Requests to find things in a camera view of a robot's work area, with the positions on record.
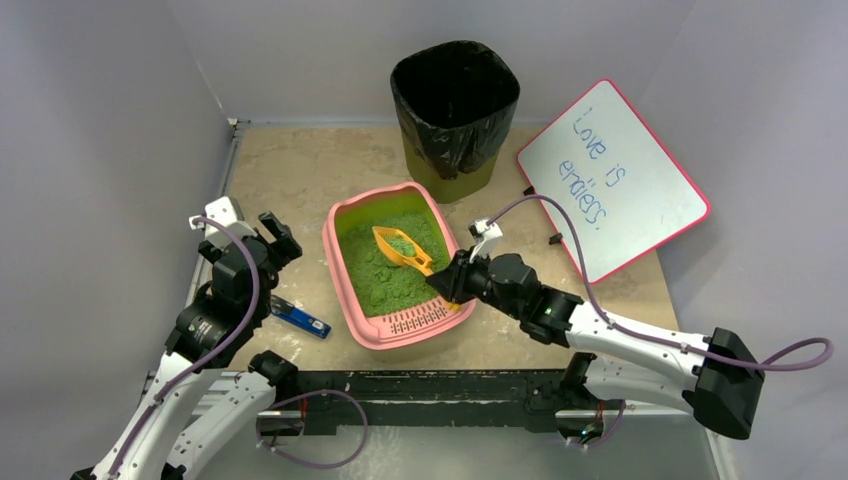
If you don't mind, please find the green litter clump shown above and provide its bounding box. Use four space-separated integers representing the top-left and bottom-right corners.
385 235 417 257

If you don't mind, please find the yellow litter scoop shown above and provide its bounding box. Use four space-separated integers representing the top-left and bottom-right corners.
366 226 462 315

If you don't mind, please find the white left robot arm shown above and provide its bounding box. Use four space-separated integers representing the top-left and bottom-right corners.
72 208 302 479

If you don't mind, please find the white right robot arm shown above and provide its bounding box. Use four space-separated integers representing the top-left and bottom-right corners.
425 250 765 440

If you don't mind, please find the green cat litter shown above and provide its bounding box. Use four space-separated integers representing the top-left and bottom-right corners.
338 211 450 317

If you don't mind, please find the pink and green litter box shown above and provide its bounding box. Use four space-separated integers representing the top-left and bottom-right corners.
322 182 476 350

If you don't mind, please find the blue and black stapler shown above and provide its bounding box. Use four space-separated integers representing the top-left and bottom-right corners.
270 295 332 339

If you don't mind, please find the olive green trash bin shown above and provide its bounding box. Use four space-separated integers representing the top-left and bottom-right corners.
401 133 499 204

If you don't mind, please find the pink framed whiteboard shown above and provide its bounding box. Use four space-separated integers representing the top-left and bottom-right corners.
517 79 711 284

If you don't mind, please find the black trash bag liner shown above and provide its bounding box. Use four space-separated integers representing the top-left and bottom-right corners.
390 40 521 180

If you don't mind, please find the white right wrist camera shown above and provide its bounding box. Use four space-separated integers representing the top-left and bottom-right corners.
469 218 503 263

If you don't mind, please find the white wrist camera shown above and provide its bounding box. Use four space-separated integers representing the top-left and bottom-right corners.
189 196 256 248
469 218 503 263

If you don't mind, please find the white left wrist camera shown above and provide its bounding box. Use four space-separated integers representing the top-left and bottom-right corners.
189 196 256 248

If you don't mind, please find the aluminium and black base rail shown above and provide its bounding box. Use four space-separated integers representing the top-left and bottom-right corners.
135 368 723 439

